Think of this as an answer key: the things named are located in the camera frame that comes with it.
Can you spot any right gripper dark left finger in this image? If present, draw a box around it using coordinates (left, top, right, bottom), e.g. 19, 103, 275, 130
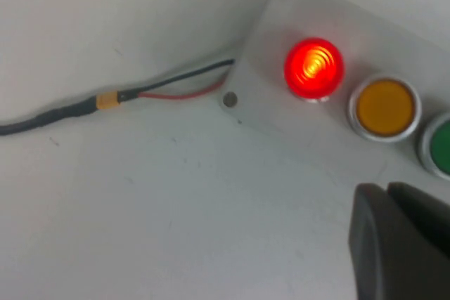
347, 183, 450, 300

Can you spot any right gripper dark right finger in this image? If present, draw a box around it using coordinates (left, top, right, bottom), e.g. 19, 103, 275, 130
387, 181, 450, 261

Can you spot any green push button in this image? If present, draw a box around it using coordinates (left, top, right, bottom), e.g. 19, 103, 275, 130
418, 112, 450, 180

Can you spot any yellow push button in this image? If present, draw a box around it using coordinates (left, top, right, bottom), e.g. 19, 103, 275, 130
347, 74, 423, 144

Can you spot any grey push-button control box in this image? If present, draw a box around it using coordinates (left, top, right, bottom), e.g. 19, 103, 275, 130
220, 0, 450, 194

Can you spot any lit red indicator lamp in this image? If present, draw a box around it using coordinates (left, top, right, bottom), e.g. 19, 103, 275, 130
283, 37, 346, 104

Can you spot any thin red wire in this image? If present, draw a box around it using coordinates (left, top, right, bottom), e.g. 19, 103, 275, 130
138, 78, 226, 101

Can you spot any thin black wire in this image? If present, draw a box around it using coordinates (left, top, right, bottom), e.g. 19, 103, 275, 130
119, 58, 236, 103

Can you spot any yellow cable connector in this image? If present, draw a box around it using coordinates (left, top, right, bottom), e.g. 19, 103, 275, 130
96, 91, 122, 111

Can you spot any thick black sheathed cable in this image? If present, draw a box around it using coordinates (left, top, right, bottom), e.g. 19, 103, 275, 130
0, 97, 100, 138

